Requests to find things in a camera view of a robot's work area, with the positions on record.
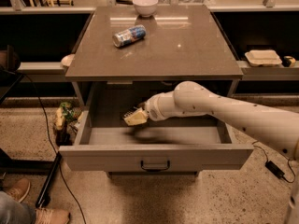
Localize black rxbar chocolate wrapper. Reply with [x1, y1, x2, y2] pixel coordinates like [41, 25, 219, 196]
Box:
[122, 106, 138, 119]

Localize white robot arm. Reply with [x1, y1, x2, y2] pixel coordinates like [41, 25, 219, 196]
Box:
[123, 81, 299, 161]

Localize grey drawer cabinet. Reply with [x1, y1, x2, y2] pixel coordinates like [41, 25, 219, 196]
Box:
[64, 5, 244, 179]

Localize open grey top drawer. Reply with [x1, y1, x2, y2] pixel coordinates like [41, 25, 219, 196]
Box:
[59, 82, 253, 174]

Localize green yellow snack bags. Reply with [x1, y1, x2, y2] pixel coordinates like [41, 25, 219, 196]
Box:
[53, 102, 83, 147]

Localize blue white soda can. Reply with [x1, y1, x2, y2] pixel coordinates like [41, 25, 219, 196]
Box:
[112, 25, 146, 48]

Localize small white plate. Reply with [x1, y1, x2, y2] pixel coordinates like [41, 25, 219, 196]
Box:
[61, 54, 75, 67]

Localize white ceramic bowl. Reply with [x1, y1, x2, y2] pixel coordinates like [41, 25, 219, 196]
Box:
[133, 0, 158, 17]

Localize white foam takeout container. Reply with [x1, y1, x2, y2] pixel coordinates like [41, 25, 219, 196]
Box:
[245, 49, 282, 66]

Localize tan right shoe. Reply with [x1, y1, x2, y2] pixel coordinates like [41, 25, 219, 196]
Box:
[35, 208, 70, 224]

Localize tan shoe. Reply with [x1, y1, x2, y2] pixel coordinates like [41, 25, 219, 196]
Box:
[6, 178, 31, 203]
[35, 208, 70, 224]

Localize black power adapter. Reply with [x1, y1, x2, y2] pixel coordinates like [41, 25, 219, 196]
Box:
[265, 161, 284, 179]

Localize black table leg base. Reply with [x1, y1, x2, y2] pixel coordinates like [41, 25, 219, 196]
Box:
[0, 149, 62, 207]

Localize tan left shoe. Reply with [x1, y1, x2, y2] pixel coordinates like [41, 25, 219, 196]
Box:
[6, 178, 31, 203]

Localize black chair edge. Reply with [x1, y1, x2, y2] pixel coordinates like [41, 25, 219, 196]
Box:
[0, 45, 23, 104]

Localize yellow black tape measure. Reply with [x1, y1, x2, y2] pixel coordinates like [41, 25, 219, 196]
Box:
[282, 56, 296, 67]

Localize blue jeans leg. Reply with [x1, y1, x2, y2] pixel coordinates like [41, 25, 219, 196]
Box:
[0, 191, 36, 224]

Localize black drawer handle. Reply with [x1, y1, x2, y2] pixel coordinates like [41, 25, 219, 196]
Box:
[140, 161, 170, 173]

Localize black floor cable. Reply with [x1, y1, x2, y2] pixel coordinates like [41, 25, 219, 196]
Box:
[22, 73, 87, 224]

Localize black adapter cable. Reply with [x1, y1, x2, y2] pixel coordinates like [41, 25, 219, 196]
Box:
[251, 140, 297, 184]

